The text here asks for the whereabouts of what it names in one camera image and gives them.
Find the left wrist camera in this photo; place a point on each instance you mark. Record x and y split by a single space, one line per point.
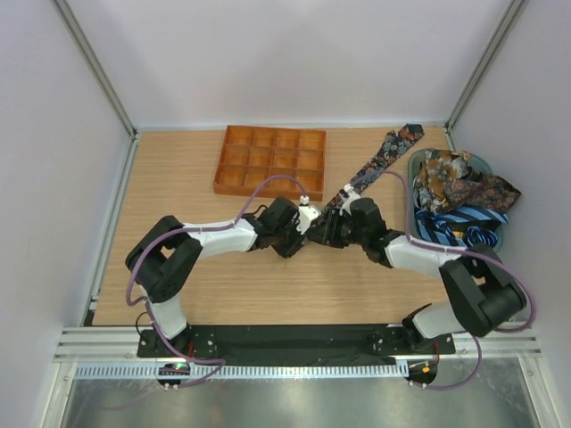
307 215

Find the teal plastic basket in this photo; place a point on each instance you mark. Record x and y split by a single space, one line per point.
476 165

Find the mustard floral tie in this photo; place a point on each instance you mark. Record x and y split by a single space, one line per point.
437 168

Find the blue striped tie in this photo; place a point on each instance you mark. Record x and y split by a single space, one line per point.
465 226

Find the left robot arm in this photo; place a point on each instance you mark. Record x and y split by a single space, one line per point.
161 263

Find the navy floral tie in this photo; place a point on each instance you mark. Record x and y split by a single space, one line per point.
394 145

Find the white slotted cable duct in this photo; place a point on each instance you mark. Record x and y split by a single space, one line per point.
178 371

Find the dark brown paisley tie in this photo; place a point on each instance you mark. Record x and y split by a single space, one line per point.
485 191

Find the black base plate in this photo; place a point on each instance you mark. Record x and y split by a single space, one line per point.
300 346

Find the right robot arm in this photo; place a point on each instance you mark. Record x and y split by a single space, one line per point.
481 295

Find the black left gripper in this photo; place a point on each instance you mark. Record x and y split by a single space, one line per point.
293 248

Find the orange compartment tray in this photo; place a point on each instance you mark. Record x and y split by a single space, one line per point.
294 157

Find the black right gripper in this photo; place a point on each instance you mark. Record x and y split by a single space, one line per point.
326 232

